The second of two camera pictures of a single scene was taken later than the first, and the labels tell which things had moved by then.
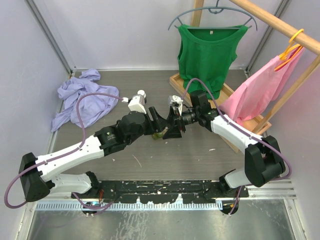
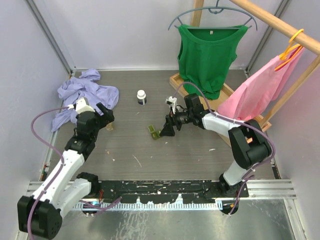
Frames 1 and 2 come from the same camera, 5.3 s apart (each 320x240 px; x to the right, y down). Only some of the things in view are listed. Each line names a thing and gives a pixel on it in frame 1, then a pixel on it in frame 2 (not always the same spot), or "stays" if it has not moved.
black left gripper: x=158 y=123 to x=106 y=118
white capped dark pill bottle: x=142 y=99 stays
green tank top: x=207 y=53 stays
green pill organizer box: x=157 y=135 stays
